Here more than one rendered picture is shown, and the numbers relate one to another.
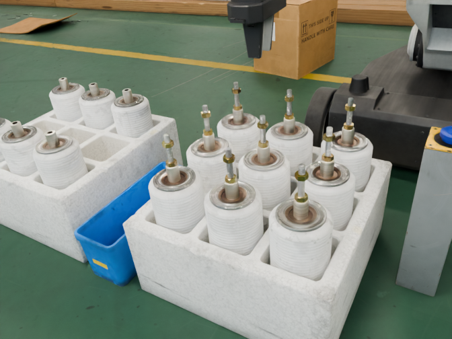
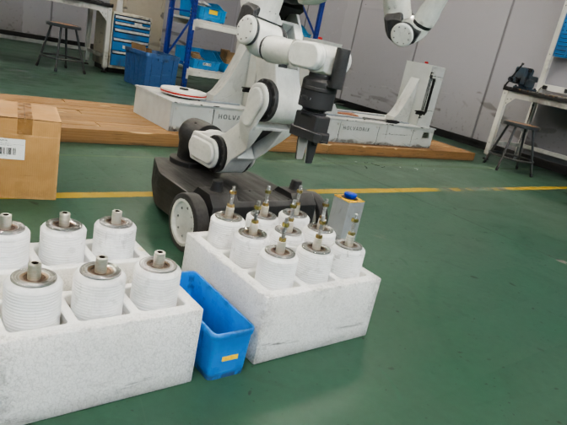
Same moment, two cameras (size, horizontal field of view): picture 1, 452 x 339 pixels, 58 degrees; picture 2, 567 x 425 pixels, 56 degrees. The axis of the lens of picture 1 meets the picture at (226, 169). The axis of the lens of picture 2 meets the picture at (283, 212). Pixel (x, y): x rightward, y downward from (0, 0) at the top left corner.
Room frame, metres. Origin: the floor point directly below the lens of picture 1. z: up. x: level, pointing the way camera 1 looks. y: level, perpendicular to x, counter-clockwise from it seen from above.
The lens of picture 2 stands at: (0.28, 1.25, 0.72)
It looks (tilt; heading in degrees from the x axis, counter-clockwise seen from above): 17 degrees down; 286
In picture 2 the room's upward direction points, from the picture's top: 12 degrees clockwise
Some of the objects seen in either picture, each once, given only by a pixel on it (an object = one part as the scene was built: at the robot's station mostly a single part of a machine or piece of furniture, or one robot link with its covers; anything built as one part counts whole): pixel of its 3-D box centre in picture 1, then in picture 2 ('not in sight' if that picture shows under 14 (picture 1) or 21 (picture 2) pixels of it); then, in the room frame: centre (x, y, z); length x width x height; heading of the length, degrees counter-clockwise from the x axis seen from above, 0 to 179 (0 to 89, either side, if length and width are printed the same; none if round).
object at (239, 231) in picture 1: (236, 236); (308, 280); (0.53, -0.01, 0.16); 0.10 x 0.10 x 0.18
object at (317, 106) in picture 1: (323, 122); (188, 222); (1.03, -0.29, 0.10); 0.20 x 0.05 x 0.20; 147
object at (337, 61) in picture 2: not in sight; (329, 70); (0.61, -0.07, 0.68); 0.11 x 0.11 x 0.11; 62
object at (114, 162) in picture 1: (79, 167); (74, 314); (0.93, 0.39, 0.09); 0.39 x 0.39 x 0.18; 56
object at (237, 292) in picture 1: (266, 225); (277, 284); (0.63, -0.07, 0.09); 0.39 x 0.39 x 0.18; 57
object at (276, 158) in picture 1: (264, 159); (288, 230); (0.63, -0.07, 0.25); 0.08 x 0.08 x 0.01
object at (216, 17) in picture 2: not in sight; (202, 10); (3.39, -4.67, 0.89); 0.50 x 0.38 x 0.21; 148
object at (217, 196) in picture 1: (232, 195); (315, 248); (0.53, -0.01, 0.25); 0.08 x 0.08 x 0.01
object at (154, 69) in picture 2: not in sight; (150, 69); (3.49, -3.89, 0.18); 0.50 x 0.41 x 0.37; 151
